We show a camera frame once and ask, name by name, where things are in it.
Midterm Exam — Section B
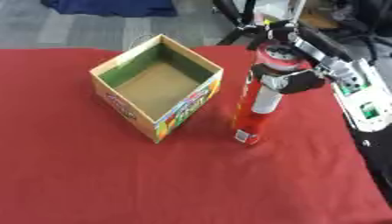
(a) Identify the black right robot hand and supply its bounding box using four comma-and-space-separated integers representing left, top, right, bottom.
245, 19, 355, 116

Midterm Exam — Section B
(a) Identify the red bottle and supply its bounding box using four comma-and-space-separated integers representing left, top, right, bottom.
229, 40, 314, 147

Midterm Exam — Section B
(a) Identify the tan cardboard box green inside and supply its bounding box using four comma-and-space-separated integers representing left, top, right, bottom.
88, 33, 226, 144

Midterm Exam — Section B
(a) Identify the black chair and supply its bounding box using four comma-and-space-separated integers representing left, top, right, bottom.
325, 0, 392, 64

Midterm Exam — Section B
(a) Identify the black tripod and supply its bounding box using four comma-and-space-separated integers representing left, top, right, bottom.
211, 0, 273, 46

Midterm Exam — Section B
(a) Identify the blue bag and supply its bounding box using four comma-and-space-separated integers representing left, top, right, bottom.
39, 0, 179, 18

